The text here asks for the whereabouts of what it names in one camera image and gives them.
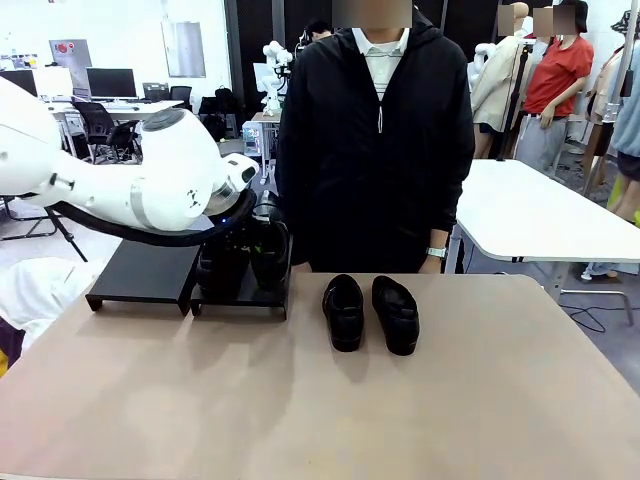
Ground black slanted stand pole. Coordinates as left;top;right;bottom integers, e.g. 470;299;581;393
497;44;532;162

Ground computer case with lights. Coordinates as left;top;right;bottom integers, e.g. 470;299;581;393
242;124;262;157

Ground black tripod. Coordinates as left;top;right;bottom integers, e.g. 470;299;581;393
46;207;90;264

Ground person in black jacket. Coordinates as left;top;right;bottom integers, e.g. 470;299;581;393
275;0;476;275

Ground grey wall board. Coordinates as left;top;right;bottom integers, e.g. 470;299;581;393
160;20;207;79

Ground white office desk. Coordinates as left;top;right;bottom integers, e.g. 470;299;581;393
47;98;185;151

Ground person's left forearm black sleeve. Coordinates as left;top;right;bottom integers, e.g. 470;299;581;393
427;189;471;250

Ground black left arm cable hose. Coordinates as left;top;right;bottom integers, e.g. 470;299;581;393
47;189;259;249

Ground navy bag with yellow stripe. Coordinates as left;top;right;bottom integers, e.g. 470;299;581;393
0;319;27;374

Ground mannequin in pink garment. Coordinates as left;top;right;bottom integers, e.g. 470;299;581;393
584;47;626;211

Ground black metal shoe stand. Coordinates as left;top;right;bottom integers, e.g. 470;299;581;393
189;269;295;322
84;238;202;317

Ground small wooden side table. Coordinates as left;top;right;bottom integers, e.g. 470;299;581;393
242;112;279;187

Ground white table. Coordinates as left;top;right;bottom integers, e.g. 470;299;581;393
443;158;640;327

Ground mannequin in beige coat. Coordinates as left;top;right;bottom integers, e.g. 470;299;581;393
471;2;535;161

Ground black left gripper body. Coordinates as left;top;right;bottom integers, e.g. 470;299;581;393
224;189;282;246

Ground black office chair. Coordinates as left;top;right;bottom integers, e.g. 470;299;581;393
168;85;194;111
71;97;144;164

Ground black perforated loafer shoe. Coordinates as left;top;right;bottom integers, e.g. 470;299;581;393
371;275;420;357
322;273;365;353

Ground mannequin in light blue garment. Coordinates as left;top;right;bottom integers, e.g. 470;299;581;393
612;74;640;182

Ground white cloth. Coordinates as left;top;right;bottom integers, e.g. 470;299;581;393
0;256;105;351

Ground black computer monitor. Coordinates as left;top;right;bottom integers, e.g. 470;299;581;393
85;68;138;99
0;69;39;97

